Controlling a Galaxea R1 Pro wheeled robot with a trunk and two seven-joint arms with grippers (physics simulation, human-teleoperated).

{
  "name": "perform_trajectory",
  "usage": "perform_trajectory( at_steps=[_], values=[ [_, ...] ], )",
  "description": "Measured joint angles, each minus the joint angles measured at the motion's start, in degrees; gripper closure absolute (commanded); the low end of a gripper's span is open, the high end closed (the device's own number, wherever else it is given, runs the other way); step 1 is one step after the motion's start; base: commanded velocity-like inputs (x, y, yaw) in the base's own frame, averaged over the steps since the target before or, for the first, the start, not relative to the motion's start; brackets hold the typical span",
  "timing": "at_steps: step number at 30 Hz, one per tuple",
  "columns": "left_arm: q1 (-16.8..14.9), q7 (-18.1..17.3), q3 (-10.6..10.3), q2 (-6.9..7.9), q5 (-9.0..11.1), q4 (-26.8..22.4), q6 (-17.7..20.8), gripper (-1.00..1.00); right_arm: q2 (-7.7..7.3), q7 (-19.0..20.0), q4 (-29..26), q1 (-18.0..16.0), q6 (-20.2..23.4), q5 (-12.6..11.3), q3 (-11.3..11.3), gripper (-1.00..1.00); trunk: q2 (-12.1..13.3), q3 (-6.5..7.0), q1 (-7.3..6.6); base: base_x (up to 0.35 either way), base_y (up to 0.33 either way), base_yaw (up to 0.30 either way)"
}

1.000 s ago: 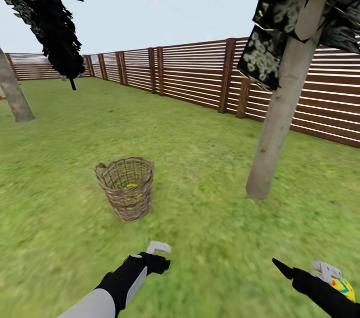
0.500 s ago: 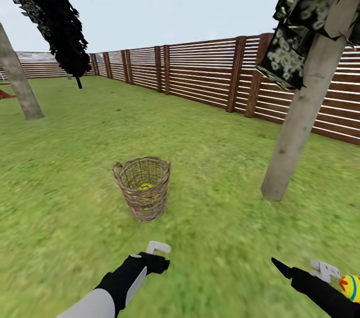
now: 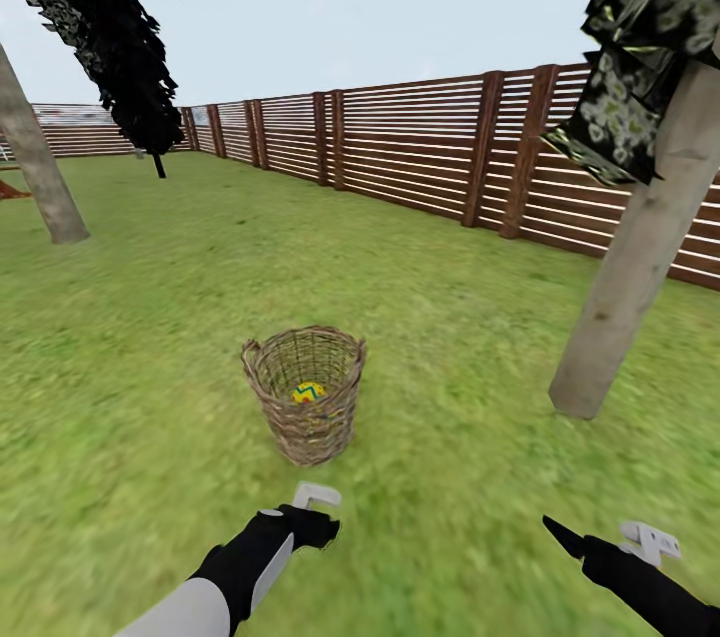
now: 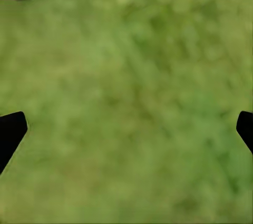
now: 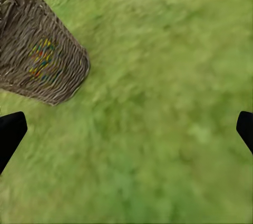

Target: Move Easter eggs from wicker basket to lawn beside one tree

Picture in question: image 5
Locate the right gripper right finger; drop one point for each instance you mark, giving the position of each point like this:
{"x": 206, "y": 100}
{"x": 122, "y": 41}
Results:
{"x": 244, "y": 127}

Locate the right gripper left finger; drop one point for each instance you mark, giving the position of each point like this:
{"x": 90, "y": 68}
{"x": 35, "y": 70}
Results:
{"x": 12, "y": 129}

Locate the wicker basket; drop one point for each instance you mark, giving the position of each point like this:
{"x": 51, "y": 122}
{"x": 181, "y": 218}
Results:
{"x": 51, "y": 75}

